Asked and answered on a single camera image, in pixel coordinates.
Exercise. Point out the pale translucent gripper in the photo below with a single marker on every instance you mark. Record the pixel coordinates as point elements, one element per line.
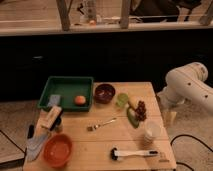
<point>168,116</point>

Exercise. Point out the silver metal fork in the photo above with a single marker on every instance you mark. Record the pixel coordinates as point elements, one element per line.
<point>95,127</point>

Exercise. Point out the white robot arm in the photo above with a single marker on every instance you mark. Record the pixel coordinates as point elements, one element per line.
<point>185,82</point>

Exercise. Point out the red grape bunch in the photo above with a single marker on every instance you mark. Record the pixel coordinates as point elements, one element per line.
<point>141,111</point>

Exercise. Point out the green avocado slice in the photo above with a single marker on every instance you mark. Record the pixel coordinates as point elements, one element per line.
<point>132,119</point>

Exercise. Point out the yellow banana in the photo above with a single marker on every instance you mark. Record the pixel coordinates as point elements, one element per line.
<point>133,102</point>

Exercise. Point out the dark red bowl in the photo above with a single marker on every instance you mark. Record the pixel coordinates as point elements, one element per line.
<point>104,93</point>

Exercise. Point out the orange fruit in tray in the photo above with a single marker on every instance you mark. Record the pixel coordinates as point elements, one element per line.
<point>80,100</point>

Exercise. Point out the green plastic tray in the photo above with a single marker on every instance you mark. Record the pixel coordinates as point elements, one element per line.
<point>67,88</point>

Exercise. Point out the wooden block with black base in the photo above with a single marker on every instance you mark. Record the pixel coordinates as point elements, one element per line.
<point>52,119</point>

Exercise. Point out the orange plastic bowl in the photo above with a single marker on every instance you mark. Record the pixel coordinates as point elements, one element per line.
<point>57,151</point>

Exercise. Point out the white handled dish brush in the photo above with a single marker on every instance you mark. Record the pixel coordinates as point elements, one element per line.
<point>115,153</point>

